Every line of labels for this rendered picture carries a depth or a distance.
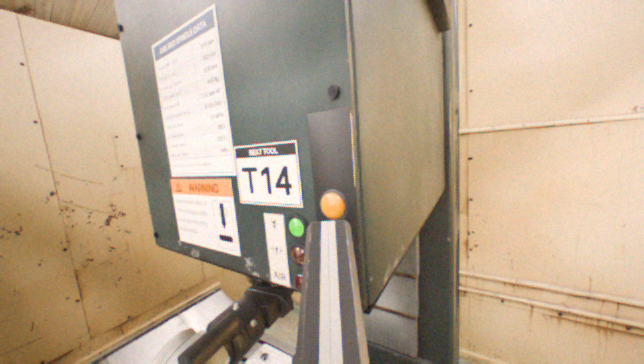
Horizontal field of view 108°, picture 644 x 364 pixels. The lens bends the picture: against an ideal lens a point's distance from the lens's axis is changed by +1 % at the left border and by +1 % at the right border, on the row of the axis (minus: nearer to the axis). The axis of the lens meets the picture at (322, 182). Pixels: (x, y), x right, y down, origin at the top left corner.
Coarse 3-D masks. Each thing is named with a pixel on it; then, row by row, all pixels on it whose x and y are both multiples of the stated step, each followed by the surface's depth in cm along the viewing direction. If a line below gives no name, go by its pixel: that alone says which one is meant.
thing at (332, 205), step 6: (324, 198) 22; (330, 198) 22; (336, 198) 22; (324, 204) 23; (330, 204) 22; (336, 204) 22; (342, 204) 22; (324, 210) 23; (330, 210) 22; (336, 210) 22; (342, 210) 22; (330, 216) 22; (336, 216) 22
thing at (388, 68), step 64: (128, 0) 38; (192, 0) 29; (256, 0) 24; (320, 0) 20; (384, 0) 26; (448, 0) 56; (128, 64) 41; (256, 64) 25; (320, 64) 21; (384, 64) 26; (256, 128) 27; (384, 128) 26; (384, 192) 26; (192, 256) 40; (256, 256) 30; (384, 256) 26
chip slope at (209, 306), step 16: (192, 304) 141; (208, 304) 146; (224, 304) 149; (160, 320) 127; (176, 320) 131; (192, 320) 134; (208, 320) 137; (144, 336) 120; (160, 336) 122; (112, 352) 109; (128, 352) 112; (144, 352) 113
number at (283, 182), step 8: (280, 160) 26; (288, 160) 25; (264, 168) 27; (272, 168) 26; (280, 168) 26; (288, 168) 25; (264, 176) 27; (272, 176) 27; (280, 176) 26; (288, 176) 25; (264, 184) 27; (272, 184) 27; (280, 184) 26; (288, 184) 25; (264, 192) 28; (272, 192) 27; (280, 192) 26; (288, 192) 26; (296, 200) 25
